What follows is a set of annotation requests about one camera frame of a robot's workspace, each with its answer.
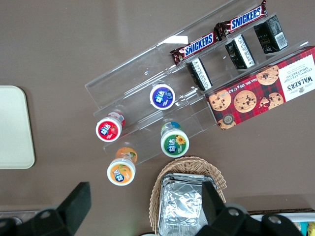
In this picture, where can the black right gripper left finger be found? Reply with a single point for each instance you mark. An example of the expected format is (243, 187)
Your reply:
(49, 226)

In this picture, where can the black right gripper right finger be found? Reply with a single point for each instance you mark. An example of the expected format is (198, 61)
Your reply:
(241, 226)

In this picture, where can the white rectangular snack tray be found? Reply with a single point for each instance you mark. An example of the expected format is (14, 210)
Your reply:
(283, 215)

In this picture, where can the tan oval wicker basket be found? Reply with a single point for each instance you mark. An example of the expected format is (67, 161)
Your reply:
(189, 164)

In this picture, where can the beige plastic serving tray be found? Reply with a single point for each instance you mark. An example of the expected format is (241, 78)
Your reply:
(14, 127)

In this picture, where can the teal snack packet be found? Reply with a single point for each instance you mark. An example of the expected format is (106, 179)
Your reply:
(306, 228)

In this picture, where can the orange lid gum jar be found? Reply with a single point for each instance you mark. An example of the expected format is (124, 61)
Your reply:
(121, 172)

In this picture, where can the green lid gum jar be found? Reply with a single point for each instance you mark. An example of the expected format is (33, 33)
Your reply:
(174, 145)

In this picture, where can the red lid gum jar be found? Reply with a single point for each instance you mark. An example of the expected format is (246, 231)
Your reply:
(108, 129)

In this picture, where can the red Walkers cookie box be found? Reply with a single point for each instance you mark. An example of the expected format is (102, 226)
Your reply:
(258, 96)

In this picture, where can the blue lid gum jar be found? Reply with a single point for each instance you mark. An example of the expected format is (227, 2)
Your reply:
(162, 96)

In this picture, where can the small black carton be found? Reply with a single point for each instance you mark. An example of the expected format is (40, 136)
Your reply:
(270, 34)
(199, 74)
(240, 52)

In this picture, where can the clear acrylic stepped stand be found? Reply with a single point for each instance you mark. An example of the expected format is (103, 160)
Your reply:
(187, 27)
(137, 78)

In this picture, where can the Snickers chocolate bar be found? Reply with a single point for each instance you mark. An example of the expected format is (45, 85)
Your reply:
(243, 18)
(197, 45)

